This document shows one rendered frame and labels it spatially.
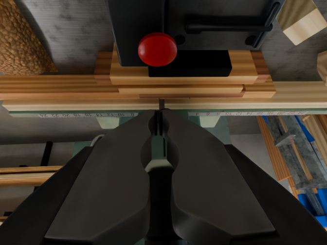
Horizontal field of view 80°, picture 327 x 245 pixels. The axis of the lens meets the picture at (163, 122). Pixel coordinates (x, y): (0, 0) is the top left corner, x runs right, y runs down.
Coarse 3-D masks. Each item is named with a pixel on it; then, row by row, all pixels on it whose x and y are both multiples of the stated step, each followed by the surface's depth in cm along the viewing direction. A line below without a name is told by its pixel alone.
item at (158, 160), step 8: (176, 112) 27; (184, 112) 27; (160, 136) 25; (152, 144) 24; (160, 144) 24; (152, 152) 24; (160, 152) 24; (152, 160) 24; (160, 160) 24; (152, 168) 27; (160, 168) 27; (168, 168) 27
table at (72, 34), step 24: (24, 0) 23; (48, 0) 23; (72, 0) 23; (96, 0) 23; (48, 24) 26; (72, 24) 26; (96, 24) 26; (48, 48) 29; (72, 48) 29; (96, 48) 30; (264, 48) 30; (288, 48) 31; (312, 48) 31; (48, 72) 34; (72, 72) 34; (288, 72) 36; (312, 72) 36
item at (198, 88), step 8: (120, 88) 29; (128, 88) 29; (136, 88) 29; (144, 88) 29; (152, 88) 29; (160, 88) 30; (168, 88) 30; (176, 88) 30; (184, 88) 30; (192, 88) 30; (200, 88) 30; (208, 88) 30; (216, 88) 30; (224, 88) 30; (232, 88) 30; (240, 88) 30
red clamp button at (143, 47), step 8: (144, 40) 14; (152, 40) 14; (160, 40) 14; (168, 40) 14; (144, 48) 14; (152, 48) 14; (160, 48) 14; (168, 48) 14; (176, 48) 15; (144, 56) 15; (152, 56) 15; (160, 56) 15; (168, 56) 15; (152, 64) 16; (160, 64) 16
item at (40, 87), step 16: (0, 80) 33; (16, 80) 33; (32, 80) 34; (48, 80) 34; (64, 80) 34; (80, 80) 34; (0, 96) 33; (16, 96) 33; (32, 96) 33; (48, 96) 33; (64, 96) 33; (80, 96) 34; (96, 96) 34; (112, 96) 34; (128, 96) 34; (256, 96) 35
